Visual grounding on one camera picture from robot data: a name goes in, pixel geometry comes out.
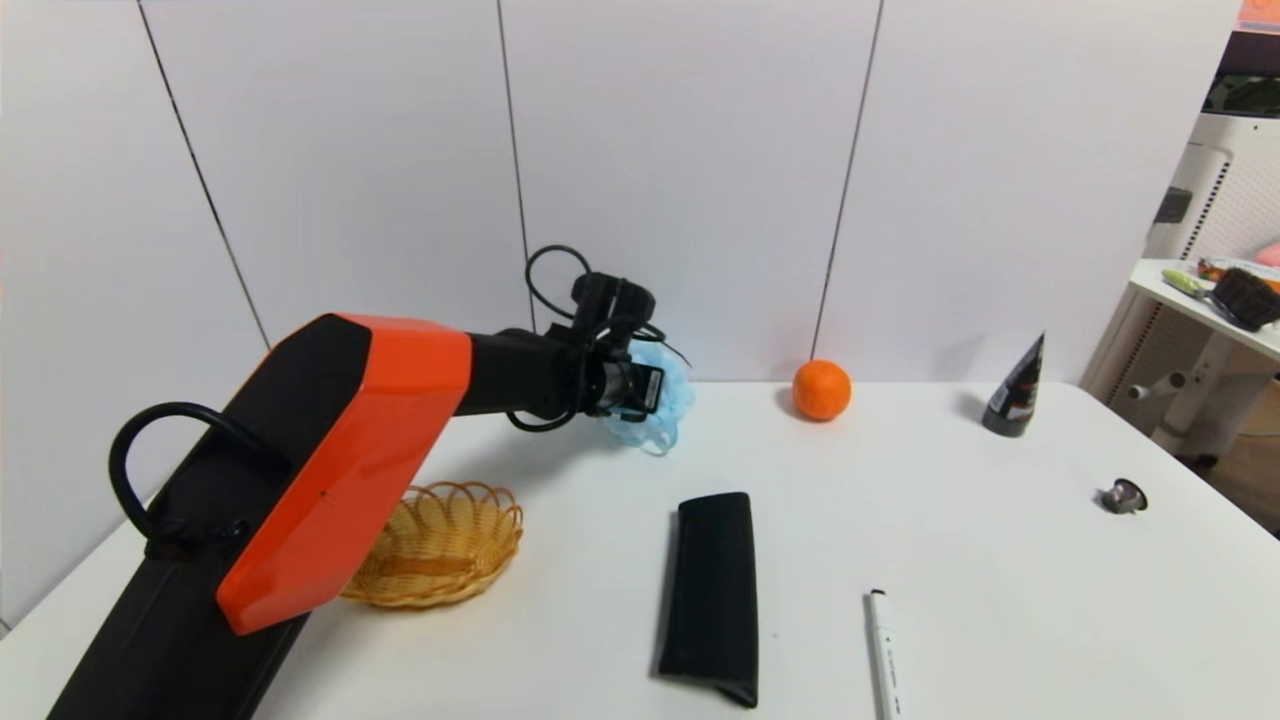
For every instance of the orange box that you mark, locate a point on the orange box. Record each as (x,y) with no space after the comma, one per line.
(1259,14)

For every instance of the small silver metal cap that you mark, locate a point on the small silver metal cap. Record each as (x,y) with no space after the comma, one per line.
(1124,497)

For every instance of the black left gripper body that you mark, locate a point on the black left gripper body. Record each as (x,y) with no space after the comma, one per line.
(646,386)

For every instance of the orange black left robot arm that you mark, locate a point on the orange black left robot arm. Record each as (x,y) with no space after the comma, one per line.
(350,450)

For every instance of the black brush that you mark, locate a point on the black brush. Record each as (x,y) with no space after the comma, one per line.
(1245,298)

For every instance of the pink object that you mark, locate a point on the pink object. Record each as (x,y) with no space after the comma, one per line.
(1269,254)

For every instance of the white marker pen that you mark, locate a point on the white marker pen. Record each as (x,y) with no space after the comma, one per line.
(884,655)

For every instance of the white side table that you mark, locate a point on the white side table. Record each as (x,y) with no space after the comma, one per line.
(1215,385)

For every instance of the black cosmetic tube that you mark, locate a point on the black cosmetic tube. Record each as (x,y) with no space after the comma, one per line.
(1014,400)

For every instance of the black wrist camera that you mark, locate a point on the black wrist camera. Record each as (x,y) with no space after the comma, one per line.
(610,298)

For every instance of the light blue bath loofah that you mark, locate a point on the light blue bath loofah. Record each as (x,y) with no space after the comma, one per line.
(672,395)

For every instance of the white pegboard cabinet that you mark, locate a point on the white pegboard cabinet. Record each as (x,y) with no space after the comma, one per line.
(1238,185)

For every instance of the black folded cloth pouch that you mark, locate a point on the black folded cloth pouch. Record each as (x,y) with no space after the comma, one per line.
(712,600)

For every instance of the orange packet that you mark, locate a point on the orange packet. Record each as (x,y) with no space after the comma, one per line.
(1212,267)

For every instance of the yellow wicker basket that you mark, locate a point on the yellow wicker basket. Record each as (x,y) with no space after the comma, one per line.
(450,550)

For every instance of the orange fruit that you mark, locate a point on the orange fruit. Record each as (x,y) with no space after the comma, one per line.
(822,390)

